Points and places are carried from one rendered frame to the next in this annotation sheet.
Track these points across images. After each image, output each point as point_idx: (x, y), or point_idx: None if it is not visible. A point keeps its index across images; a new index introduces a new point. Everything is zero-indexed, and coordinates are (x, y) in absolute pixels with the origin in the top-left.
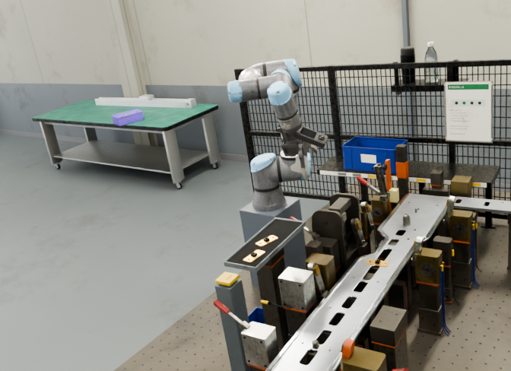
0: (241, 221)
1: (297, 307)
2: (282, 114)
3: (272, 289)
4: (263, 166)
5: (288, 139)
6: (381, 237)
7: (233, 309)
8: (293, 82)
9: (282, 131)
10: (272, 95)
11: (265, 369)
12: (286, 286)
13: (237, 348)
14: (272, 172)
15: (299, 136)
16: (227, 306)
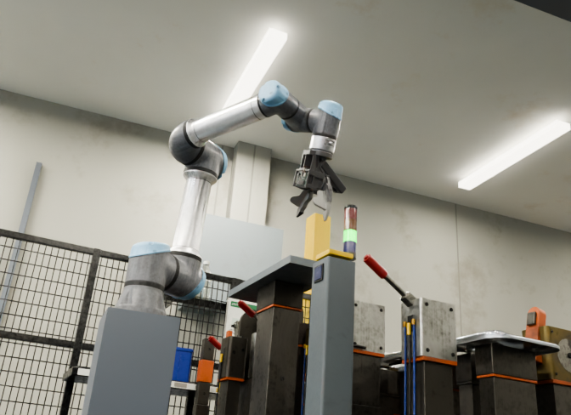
0: (104, 327)
1: (373, 348)
2: (334, 130)
3: (294, 350)
4: (165, 248)
5: (313, 168)
6: None
7: (353, 298)
8: (222, 167)
9: (313, 156)
10: (336, 104)
11: (452, 360)
12: (361, 313)
13: (346, 378)
14: (171, 264)
15: (329, 168)
16: (345, 293)
